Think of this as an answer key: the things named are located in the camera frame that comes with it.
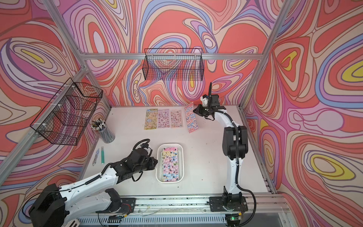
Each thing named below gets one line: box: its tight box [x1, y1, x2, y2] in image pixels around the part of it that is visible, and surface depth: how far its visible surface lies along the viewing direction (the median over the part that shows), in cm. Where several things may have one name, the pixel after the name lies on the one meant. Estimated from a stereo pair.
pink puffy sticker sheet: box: [157, 108, 171, 129], surface depth 113 cm
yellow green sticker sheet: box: [143, 108, 158, 130], surface depth 113 cm
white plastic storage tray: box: [155, 143, 185, 184], surface depth 88 cm
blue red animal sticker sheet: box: [184, 102, 199, 134], surface depth 100 cm
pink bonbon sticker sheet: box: [170, 109, 183, 129], surface depth 113 cm
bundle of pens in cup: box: [90, 117, 107, 131], surface depth 88 cm
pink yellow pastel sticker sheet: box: [161, 146, 180, 183], surface depth 86 cm
